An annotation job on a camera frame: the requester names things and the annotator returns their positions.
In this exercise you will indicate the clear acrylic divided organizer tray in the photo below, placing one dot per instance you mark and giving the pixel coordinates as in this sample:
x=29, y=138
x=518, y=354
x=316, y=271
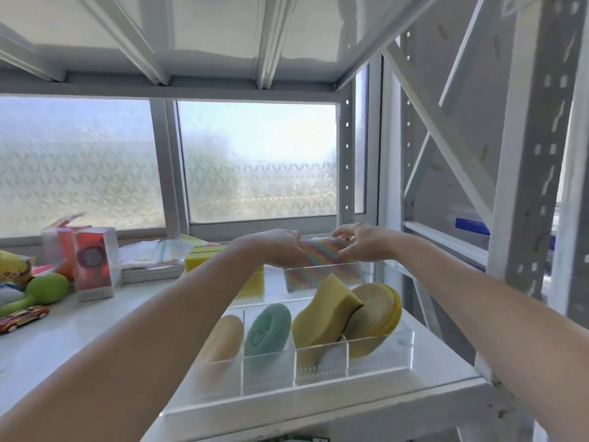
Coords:
x=322, y=363

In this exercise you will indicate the yellow snack bag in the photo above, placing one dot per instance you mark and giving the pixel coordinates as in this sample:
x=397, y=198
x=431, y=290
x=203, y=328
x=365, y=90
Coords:
x=14, y=267

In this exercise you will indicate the person's right hand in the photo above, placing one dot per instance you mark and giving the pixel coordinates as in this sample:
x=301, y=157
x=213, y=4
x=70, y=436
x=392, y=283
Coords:
x=368, y=243

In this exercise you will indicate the person's left hand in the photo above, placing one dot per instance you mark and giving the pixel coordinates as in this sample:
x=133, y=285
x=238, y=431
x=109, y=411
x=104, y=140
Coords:
x=276, y=247

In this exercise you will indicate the clear box with red insert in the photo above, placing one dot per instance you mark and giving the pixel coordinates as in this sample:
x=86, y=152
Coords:
x=57, y=246
x=94, y=263

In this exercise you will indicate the blue and white box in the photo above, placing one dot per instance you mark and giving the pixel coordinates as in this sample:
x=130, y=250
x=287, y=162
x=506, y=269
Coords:
x=471, y=226

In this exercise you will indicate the person's right forearm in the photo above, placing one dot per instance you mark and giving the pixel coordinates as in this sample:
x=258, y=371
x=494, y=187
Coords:
x=497, y=312

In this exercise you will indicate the teal mesh scrubber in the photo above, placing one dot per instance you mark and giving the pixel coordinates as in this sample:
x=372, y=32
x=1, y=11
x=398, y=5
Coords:
x=268, y=329

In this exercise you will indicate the person's right thumb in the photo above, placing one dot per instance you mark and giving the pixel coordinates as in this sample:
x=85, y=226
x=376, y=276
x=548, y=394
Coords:
x=344, y=231

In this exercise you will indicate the pale yellow oblong sponge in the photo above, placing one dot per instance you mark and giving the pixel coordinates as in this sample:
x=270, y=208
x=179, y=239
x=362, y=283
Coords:
x=224, y=339

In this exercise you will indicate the white metal shelf rack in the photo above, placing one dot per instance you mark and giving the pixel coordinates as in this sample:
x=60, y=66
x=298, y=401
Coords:
x=276, y=45

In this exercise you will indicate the red toy car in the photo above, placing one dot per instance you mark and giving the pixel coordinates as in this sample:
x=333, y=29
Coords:
x=22, y=318

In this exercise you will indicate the stack of clear plastic packets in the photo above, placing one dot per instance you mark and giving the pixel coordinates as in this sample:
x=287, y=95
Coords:
x=149, y=262

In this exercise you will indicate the green maraca toy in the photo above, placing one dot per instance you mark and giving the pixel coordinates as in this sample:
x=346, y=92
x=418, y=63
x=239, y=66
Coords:
x=40, y=290

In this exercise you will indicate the person's left forearm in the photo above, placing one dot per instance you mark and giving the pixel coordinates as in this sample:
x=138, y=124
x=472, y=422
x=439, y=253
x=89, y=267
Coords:
x=119, y=359

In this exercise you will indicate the rainbow striped scrub pad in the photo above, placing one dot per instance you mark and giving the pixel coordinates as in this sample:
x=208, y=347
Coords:
x=322, y=254

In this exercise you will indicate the yellow wave-shaped sponge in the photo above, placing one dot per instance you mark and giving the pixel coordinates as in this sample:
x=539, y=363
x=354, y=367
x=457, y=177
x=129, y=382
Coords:
x=322, y=315

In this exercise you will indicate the yellow sponge pack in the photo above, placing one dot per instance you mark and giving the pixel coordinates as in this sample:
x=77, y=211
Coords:
x=202, y=258

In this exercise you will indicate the frosted glass window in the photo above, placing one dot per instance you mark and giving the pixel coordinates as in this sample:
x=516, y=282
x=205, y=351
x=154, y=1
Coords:
x=253, y=165

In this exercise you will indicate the person's left thumb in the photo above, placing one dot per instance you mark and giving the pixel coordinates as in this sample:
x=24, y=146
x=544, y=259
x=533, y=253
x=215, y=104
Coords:
x=293, y=233

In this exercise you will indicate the yellow rectangular sponge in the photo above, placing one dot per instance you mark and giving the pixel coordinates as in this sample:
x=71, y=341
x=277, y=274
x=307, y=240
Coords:
x=251, y=283

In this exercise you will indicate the grey metal shelf rack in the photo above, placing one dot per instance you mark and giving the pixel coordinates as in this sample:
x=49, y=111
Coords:
x=529, y=147

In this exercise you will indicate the round yellow scrub pad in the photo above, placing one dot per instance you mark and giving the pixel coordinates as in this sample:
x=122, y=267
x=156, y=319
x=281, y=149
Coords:
x=376, y=312

